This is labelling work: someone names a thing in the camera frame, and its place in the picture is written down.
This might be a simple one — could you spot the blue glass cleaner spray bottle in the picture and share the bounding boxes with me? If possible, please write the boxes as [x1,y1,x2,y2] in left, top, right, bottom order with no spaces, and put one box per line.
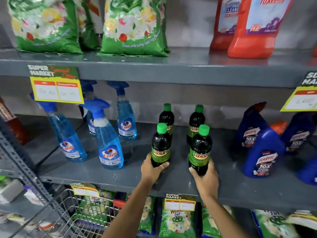
[29,93,88,163]
[107,81,137,141]
[80,80,98,136]
[79,98,124,170]

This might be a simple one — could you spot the yellow black price tag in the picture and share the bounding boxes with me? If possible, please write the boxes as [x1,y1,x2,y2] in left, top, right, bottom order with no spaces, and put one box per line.
[280,72,317,112]

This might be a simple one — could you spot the dark green-capped cleaner bottle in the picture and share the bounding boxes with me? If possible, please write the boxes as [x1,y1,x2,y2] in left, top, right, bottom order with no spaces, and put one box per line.
[151,123,171,168]
[159,103,175,139]
[186,104,206,144]
[189,124,213,176]

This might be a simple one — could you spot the person's left hand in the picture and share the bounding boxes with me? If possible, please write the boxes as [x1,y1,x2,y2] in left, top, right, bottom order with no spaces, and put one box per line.
[141,154,170,185]

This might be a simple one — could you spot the red brown bottle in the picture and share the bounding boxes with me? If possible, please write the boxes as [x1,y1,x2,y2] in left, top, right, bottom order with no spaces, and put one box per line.
[0,97,31,146]

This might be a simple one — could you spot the person's right hand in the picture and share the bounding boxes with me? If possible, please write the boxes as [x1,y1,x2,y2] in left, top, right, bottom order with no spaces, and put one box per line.
[189,160,220,197]

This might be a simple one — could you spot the grey metal shelf board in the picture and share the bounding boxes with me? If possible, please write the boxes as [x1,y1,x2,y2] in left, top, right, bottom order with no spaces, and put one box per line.
[0,47,317,88]
[37,121,317,211]

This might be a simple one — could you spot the red bathroom cleaner bottle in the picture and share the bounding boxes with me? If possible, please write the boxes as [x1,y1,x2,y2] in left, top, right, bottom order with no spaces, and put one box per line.
[210,0,242,50]
[227,0,294,59]

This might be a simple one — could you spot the person's right forearm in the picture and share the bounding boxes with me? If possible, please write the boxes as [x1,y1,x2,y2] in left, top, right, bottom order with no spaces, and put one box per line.
[199,193,250,238]

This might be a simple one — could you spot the white box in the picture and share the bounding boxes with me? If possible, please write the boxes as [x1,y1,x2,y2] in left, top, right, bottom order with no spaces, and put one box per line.
[0,179,25,204]

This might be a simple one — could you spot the row of green detergent packets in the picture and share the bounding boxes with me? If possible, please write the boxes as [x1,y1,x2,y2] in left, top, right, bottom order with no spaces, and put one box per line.
[73,189,317,238]

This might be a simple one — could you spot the person's left forearm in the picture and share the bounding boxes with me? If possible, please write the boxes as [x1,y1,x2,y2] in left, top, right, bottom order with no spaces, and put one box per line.
[102,179,159,238]

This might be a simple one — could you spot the yellow green price tag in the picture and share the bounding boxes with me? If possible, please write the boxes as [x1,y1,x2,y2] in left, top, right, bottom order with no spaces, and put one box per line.
[27,65,85,104]

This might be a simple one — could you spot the blue toilet cleaner bottle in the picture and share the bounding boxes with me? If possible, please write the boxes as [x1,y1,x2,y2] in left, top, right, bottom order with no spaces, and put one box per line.
[296,156,317,186]
[243,121,289,178]
[234,101,269,149]
[281,112,317,153]

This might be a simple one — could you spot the green floral detergent bag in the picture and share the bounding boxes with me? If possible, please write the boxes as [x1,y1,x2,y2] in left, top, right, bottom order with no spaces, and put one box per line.
[7,0,83,54]
[98,0,169,57]
[158,0,171,53]
[74,0,103,50]

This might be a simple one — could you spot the small yellow price tag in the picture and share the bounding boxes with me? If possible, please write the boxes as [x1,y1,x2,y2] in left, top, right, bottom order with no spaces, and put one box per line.
[70,183,100,198]
[164,193,196,212]

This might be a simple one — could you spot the grey slotted shelf upright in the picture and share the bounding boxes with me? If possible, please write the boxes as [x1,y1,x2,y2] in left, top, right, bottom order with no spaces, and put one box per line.
[0,130,73,222]

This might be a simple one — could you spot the wire shopping cart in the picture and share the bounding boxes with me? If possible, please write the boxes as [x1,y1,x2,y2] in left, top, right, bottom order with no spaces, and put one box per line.
[10,188,125,238]

